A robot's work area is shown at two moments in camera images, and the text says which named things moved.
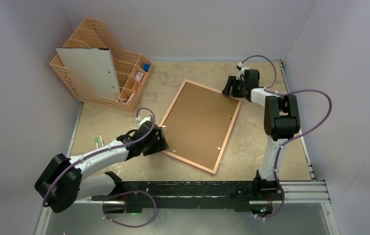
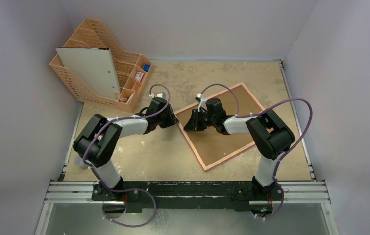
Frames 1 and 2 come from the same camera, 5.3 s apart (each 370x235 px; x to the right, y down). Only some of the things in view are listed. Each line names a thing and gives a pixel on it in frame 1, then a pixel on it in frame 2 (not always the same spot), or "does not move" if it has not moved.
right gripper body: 232,86 to 198,120
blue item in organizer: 146,67 does not move
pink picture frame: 167,116 to 217,128
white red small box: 138,76 does not move
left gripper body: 155,145 to 166,119
